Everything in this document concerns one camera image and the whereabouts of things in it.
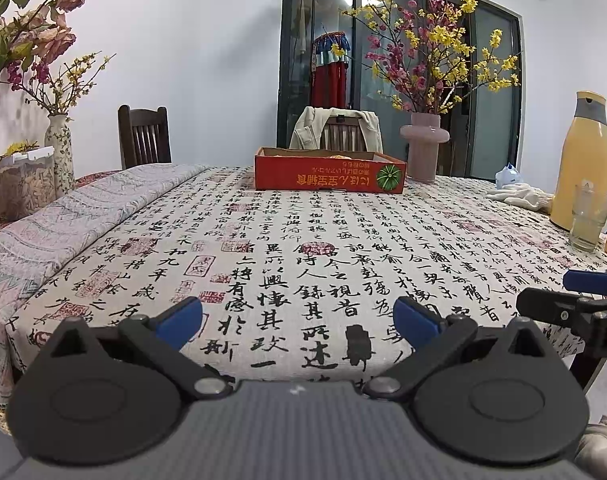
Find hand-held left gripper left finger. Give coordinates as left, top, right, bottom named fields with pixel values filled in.
left=50, top=296, right=234, bottom=401

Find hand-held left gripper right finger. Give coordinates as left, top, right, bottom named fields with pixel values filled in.
left=363, top=296, right=547, bottom=401

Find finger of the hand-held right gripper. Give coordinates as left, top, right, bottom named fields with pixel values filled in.
left=563, top=269, right=607, bottom=295
left=516, top=287, right=604, bottom=333

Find orange cardboard box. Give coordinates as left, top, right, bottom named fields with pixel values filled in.
left=254, top=146, right=408, bottom=195

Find dark wooden table leg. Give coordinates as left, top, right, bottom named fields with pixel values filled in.
left=568, top=347, right=607, bottom=403

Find clear drinking glass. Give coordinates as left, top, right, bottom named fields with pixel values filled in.
left=568, top=181, right=607, bottom=254

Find white knitted glove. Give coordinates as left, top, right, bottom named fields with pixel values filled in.
left=485, top=183, right=555, bottom=212

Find beige fabric item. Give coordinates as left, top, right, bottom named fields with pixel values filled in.
left=576, top=415, right=607, bottom=480

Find yellow thermos jug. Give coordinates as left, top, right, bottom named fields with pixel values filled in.
left=550, top=91, right=607, bottom=232

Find blue and white plastic pack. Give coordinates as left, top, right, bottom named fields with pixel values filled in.
left=494, top=162, right=523, bottom=186

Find smooth pink vase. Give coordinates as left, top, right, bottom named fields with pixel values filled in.
left=400, top=112, right=450, bottom=184

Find dark wooden chair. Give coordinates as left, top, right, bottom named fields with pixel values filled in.
left=117, top=104, right=172, bottom=171

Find brown slatted wooden chair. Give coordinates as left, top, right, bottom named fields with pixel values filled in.
left=323, top=110, right=371, bottom=153

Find small floral print vase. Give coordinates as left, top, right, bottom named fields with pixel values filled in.
left=44, top=114, right=76, bottom=197

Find clear plastic storage container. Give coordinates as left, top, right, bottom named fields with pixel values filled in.
left=0, top=144, right=57, bottom=223

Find beige jacket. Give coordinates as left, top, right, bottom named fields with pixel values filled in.
left=289, top=106, right=383, bottom=153

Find red hanging garment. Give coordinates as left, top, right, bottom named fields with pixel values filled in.
left=311, top=31, right=351, bottom=109

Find dried pink roses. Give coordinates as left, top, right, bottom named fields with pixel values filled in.
left=0, top=0, right=94, bottom=91

